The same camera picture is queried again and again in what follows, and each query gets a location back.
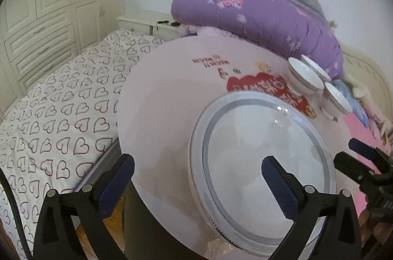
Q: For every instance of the cream plush toy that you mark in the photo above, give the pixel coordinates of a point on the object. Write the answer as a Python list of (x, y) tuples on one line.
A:
[(360, 91)]

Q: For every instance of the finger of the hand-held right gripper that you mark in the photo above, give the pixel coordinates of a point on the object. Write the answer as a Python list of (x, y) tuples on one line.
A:
[(350, 165), (363, 149)]

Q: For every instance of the blue floral pillow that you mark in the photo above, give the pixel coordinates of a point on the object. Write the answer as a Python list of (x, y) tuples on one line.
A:
[(356, 108)]

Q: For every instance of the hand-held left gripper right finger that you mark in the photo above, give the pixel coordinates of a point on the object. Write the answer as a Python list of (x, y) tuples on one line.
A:
[(276, 183)]

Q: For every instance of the white plate with grey rim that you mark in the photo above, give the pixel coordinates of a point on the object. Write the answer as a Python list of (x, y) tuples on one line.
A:
[(193, 186), (261, 137)]

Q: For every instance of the white heart-print bed sheet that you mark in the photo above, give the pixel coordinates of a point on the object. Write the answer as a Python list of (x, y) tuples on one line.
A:
[(61, 112)]

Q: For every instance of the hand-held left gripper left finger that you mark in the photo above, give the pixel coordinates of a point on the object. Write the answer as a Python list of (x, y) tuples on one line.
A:
[(118, 183)]

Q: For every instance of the purple floral quilt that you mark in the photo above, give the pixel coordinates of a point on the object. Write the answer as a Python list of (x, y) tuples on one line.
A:
[(245, 17)]

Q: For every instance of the round pink printed table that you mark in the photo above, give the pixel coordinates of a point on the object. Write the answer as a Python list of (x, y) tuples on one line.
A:
[(172, 100)]

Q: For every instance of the cream nightstand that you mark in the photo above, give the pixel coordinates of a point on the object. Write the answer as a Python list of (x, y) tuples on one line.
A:
[(138, 25)]

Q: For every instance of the cream panelled wardrobe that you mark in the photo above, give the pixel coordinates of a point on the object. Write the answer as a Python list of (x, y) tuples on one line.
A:
[(46, 17)]

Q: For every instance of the light pink folded blanket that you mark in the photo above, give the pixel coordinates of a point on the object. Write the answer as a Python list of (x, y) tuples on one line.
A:
[(211, 32)]

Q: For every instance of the white bowl with grey band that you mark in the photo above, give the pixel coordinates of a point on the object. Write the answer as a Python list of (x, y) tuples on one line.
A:
[(319, 68), (302, 76), (336, 100)]

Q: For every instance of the cream wooden headboard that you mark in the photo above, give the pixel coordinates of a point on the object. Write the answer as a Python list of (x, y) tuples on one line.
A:
[(365, 63)]

